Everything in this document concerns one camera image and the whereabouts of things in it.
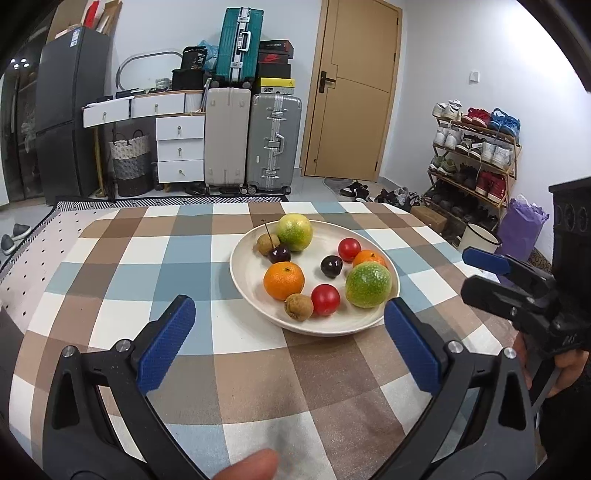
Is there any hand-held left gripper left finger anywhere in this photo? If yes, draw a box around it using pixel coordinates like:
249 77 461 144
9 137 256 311
41 295 208 480

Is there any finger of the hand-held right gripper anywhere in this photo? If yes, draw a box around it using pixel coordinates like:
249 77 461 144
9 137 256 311
461 274 561 333
462 246 557 296

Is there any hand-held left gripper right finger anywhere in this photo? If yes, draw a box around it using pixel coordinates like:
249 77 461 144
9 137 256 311
373 298 544 480

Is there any green citrus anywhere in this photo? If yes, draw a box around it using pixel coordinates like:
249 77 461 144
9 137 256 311
345 262 393 309

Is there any orange mandarin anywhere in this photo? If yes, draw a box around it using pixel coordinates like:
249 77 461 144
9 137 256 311
352 249 387 269
263 261 306 302

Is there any red cherry tomato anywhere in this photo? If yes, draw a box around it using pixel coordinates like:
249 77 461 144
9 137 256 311
338 237 362 262
311 284 341 317

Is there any cream oval plate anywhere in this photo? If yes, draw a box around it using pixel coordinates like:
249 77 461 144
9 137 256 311
229 220 400 336

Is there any dark cherry with stem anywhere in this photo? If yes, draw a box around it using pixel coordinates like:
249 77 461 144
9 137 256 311
261 220 292 265

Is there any green-yellow citrus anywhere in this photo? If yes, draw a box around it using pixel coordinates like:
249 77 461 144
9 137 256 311
276 213 314 252

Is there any person's right hand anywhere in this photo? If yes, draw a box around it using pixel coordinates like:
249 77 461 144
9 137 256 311
513 331 591 398

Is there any person's left hand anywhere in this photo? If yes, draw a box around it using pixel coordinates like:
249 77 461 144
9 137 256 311
213 450 280 480

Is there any white enamel bucket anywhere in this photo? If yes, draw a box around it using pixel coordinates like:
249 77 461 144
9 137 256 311
459 222 503 254

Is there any purple bag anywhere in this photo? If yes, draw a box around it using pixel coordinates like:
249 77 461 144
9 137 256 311
496 195 550 264

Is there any small cardboard box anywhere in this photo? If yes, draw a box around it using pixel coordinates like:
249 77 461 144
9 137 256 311
410 205 448 234

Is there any wooden shoe rack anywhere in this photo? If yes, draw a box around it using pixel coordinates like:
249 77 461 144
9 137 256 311
427 104 522 232

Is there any row of sneakers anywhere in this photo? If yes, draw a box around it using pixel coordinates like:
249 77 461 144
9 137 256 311
428 99 522 222

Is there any pile of dark shoes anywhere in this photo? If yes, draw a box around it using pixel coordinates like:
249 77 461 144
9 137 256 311
339 181 423 207

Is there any grey doormat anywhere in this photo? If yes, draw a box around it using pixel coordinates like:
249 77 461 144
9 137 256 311
322 176 370 197

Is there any woven laundry basket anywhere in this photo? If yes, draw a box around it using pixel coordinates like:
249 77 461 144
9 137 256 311
109 130 153 197

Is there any white drawer dresser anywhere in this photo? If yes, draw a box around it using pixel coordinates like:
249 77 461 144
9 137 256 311
83 89 206 185

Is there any wooden door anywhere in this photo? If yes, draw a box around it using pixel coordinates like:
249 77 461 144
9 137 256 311
300 0 403 183

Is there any beige suitcase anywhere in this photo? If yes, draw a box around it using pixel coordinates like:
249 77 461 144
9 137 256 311
203 87 252 195

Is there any silver suitcase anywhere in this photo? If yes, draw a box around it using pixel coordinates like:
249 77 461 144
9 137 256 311
246 92 303 195

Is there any dark grey refrigerator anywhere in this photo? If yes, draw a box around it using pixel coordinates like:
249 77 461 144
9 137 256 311
36 27 114 206

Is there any glass door cabinet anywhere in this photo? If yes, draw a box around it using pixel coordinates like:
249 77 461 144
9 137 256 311
0 58 47 206

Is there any black storage box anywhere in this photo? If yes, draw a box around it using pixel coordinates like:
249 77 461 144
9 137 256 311
172 69 206 90

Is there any yellow and black box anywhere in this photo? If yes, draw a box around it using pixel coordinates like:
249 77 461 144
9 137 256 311
259 77 296 96

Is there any plain black shoebox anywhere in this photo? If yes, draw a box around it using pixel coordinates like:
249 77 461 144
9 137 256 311
257 63 293 79

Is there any black paper bag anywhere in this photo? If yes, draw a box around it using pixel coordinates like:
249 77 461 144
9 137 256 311
181 46 207 72

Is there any teal suitcase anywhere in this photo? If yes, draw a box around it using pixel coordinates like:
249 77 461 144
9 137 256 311
212 7 267 90

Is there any open cardboard box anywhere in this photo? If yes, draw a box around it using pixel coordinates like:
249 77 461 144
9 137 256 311
99 0 123 35

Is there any large cardboard box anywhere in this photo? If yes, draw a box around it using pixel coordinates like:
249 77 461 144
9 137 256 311
48 0 88 42

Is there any chrome tube frame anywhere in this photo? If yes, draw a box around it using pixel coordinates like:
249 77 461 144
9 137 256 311
115 52 183 90

